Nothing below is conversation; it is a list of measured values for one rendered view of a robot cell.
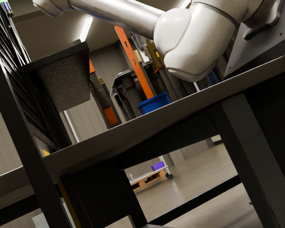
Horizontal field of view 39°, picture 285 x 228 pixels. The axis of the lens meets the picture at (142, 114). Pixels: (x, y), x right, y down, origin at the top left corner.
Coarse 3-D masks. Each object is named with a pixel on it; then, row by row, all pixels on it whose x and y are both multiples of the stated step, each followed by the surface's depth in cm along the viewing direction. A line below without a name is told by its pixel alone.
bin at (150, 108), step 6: (156, 96) 146; (162, 96) 147; (144, 102) 145; (150, 102) 146; (156, 102) 146; (162, 102) 146; (168, 102) 147; (138, 108) 152; (144, 108) 145; (150, 108) 145; (156, 108) 146
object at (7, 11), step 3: (6, 12) 254; (9, 12) 255; (12, 12) 257; (9, 15) 257; (12, 15) 259; (9, 18) 257; (12, 21) 258; (12, 24) 256; (15, 30) 256; (18, 36) 256; (21, 42) 256
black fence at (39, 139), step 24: (0, 24) 117; (0, 48) 98; (24, 48) 254; (0, 72) 64; (0, 96) 64; (24, 96) 107; (24, 120) 64; (48, 120) 182; (24, 144) 63; (48, 144) 99; (24, 168) 63; (48, 192) 63; (72, 192) 123; (48, 216) 62
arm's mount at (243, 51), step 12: (240, 24) 143; (276, 24) 115; (240, 36) 138; (252, 36) 128; (264, 36) 119; (276, 36) 111; (240, 48) 133; (252, 48) 123; (264, 48) 115; (276, 48) 110; (240, 60) 128; (252, 60) 120; (264, 60) 116; (228, 72) 133; (240, 72) 127
